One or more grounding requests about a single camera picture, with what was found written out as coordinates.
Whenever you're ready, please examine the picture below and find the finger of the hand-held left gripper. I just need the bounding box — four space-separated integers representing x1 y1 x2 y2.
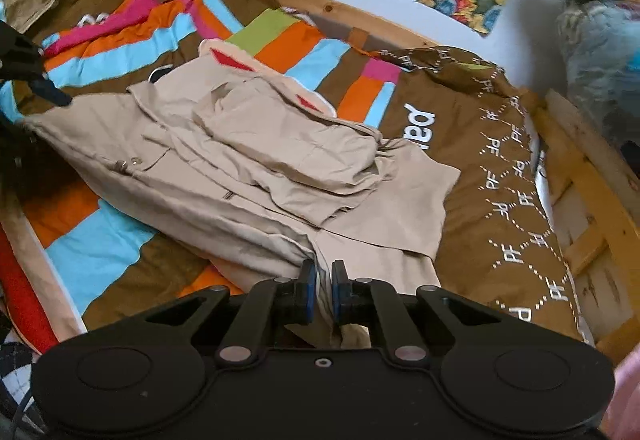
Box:
29 72 74 108

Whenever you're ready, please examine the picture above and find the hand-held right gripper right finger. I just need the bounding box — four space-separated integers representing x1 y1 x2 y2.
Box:
331 260 502 364

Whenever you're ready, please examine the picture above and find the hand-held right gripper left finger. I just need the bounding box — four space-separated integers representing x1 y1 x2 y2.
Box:
144 260 321 364

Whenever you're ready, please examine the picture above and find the beige hooded zip jacket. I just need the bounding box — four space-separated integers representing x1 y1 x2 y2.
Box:
22 52 462 347

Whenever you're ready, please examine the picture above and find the clear plastic bag of clothes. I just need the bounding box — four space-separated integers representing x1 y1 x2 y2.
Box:
539 0 640 147

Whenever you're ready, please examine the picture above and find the brown fuzzy bed sheet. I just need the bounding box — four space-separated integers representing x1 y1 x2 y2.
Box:
2 0 76 34

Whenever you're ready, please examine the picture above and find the colourful striped printed blanket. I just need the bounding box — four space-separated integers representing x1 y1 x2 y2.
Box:
0 0 587 357

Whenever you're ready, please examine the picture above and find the black white checkered cloth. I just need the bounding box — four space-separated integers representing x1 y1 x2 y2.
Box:
0 320 47 440

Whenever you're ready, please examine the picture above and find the pink cloth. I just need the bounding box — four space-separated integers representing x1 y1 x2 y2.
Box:
607 349 640 440

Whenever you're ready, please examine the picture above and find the wooden bed frame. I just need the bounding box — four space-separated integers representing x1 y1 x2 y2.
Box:
264 0 640 363

